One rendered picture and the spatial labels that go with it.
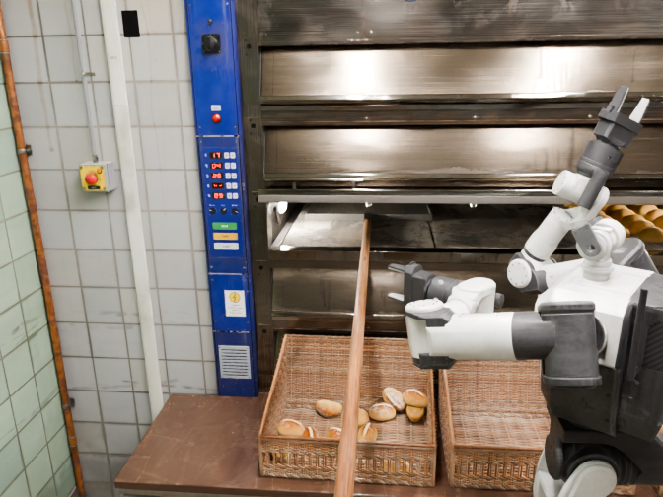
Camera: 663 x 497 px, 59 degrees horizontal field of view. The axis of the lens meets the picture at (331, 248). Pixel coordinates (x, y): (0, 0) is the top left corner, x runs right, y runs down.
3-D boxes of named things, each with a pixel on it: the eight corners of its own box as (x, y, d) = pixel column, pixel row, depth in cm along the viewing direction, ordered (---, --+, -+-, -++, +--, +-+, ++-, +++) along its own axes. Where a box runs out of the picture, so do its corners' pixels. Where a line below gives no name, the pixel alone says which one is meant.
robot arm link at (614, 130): (653, 129, 141) (627, 175, 145) (624, 121, 150) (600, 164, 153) (620, 111, 136) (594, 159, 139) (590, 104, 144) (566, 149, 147)
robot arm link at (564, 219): (607, 183, 149) (576, 224, 157) (575, 170, 148) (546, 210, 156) (613, 196, 144) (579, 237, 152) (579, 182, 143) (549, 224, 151)
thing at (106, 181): (91, 187, 216) (87, 161, 213) (116, 187, 215) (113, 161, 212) (81, 192, 209) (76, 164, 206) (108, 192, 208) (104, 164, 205)
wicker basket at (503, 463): (434, 402, 227) (437, 337, 218) (585, 407, 222) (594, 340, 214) (447, 489, 180) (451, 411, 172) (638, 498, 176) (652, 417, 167)
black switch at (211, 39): (202, 53, 195) (200, 19, 191) (221, 53, 194) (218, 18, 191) (199, 53, 191) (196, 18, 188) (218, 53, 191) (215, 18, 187)
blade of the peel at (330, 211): (432, 220, 252) (432, 214, 252) (305, 220, 257) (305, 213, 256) (426, 201, 287) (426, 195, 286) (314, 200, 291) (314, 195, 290)
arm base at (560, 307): (549, 382, 115) (612, 384, 108) (526, 388, 104) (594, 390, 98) (543, 304, 117) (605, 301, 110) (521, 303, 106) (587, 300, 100)
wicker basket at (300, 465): (285, 395, 233) (283, 331, 225) (430, 402, 226) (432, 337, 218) (257, 478, 187) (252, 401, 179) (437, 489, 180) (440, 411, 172)
